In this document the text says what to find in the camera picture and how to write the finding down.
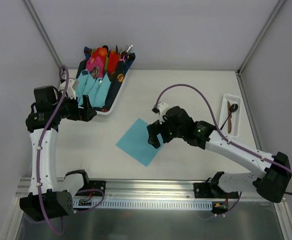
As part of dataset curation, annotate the teal paper napkin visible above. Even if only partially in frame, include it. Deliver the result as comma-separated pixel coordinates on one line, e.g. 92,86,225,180
116,118,161,167

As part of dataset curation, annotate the small white utensil tray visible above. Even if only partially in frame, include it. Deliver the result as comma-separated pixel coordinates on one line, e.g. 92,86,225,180
218,93,242,138

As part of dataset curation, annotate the black spoon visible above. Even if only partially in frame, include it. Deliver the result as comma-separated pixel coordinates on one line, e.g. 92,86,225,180
220,103,239,130

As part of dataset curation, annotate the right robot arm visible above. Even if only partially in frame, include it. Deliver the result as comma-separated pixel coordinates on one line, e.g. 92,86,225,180
147,102,292,203

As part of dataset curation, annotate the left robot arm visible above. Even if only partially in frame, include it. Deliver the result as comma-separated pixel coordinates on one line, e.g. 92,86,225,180
19,85,97,222

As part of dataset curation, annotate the teal rolled napkin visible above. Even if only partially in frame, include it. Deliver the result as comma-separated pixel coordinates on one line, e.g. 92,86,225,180
75,69,89,103
83,74,96,105
88,77,103,106
93,73,111,108

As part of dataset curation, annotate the dark navy rolled napkin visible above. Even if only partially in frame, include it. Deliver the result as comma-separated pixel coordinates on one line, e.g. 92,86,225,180
104,61,126,111

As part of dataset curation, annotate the pink rolled napkin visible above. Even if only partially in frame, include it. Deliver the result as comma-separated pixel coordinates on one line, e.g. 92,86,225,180
86,56,105,79

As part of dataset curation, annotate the red rolled napkin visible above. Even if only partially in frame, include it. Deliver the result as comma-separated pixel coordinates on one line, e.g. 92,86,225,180
106,50,120,75

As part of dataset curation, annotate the orange rolled napkin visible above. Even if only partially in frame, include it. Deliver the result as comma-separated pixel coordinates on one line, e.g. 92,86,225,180
91,47,109,58

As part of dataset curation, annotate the large white basket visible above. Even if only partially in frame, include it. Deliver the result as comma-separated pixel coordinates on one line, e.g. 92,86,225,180
57,59,132,116

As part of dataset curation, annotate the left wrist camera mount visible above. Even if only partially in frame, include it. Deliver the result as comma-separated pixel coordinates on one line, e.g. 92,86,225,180
57,78,79,99

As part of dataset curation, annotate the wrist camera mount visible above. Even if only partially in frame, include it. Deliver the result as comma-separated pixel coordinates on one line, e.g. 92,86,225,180
57,78,79,99
151,102,170,124

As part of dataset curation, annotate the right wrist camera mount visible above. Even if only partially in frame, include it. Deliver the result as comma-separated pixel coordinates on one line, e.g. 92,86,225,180
151,102,170,124

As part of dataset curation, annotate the aluminium mounting rail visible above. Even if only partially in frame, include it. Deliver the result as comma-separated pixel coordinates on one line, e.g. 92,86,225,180
48,177,268,202

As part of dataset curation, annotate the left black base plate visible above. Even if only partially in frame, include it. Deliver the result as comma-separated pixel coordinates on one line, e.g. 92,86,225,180
79,180,107,200

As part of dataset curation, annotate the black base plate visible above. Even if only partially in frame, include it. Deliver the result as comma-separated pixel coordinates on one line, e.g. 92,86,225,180
193,182,239,199
79,180,107,200

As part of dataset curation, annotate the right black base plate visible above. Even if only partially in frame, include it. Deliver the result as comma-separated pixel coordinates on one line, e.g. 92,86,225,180
193,182,239,199

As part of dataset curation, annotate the white slotted cable duct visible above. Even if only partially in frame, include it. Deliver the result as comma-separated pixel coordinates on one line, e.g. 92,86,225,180
73,198,213,211

